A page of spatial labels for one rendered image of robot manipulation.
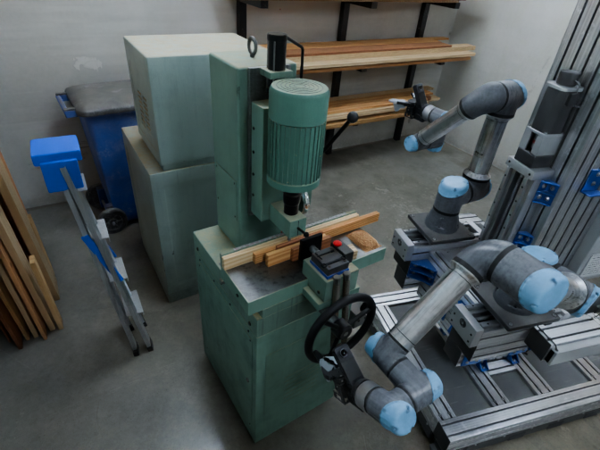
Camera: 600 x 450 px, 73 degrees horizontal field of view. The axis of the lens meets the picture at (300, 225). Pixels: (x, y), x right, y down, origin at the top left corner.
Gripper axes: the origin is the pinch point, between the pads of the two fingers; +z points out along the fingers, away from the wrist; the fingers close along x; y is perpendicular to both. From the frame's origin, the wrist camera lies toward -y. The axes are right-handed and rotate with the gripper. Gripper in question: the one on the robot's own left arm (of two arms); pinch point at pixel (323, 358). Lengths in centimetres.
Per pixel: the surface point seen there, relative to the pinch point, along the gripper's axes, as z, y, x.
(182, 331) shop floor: 125, 23, -23
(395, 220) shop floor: 157, 18, 168
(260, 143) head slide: 21, -67, 6
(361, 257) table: 18.1, -18.5, 33.2
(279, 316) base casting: 21.9, -8.7, -2.6
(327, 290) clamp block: 7.2, -16.8, 10.4
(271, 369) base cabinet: 34.8, 16.1, -6.1
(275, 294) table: 16.4, -19.0, -3.9
